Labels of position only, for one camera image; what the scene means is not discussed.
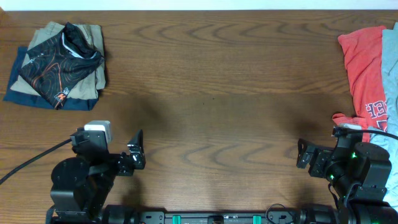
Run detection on black printed cycling jersey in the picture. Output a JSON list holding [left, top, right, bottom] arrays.
[[18, 22, 104, 110]]

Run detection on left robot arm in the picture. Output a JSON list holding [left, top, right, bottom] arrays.
[[45, 128, 146, 224]]

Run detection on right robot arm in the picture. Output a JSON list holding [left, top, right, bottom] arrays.
[[295, 127, 397, 224]]

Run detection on light blue t-shirt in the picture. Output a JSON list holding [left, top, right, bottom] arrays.
[[341, 23, 398, 212]]

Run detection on folded khaki pants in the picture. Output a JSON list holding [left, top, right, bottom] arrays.
[[11, 22, 106, 100]]

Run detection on red t-shirt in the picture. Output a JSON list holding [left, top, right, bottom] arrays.
[[332, 26, 387, 131]]

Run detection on folded navy blue garment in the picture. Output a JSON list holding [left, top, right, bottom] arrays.
[[2, 46, 98, 111]]

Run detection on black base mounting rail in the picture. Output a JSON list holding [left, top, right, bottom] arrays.
[[139, 208, 306, 224]]

